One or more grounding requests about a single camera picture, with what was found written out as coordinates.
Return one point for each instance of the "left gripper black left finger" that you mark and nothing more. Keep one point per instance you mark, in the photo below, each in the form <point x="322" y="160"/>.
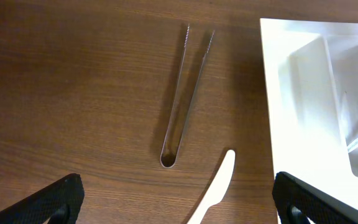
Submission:
<point x="59" y="202"/>

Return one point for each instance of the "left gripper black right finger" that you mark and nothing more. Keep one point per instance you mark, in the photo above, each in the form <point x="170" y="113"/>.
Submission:
<point x="299" y="202"/>

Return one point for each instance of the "white plastic knife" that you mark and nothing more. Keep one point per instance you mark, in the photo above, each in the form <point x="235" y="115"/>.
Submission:
<point x="217" y="189"/>

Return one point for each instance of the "metal kitchen tongs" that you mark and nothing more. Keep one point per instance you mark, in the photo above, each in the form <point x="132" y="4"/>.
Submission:
<point x="182" y="99"/>

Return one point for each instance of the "white cutlery tray organizer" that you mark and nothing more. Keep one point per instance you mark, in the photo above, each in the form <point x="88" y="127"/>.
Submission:
<point x="311" y="75"/>

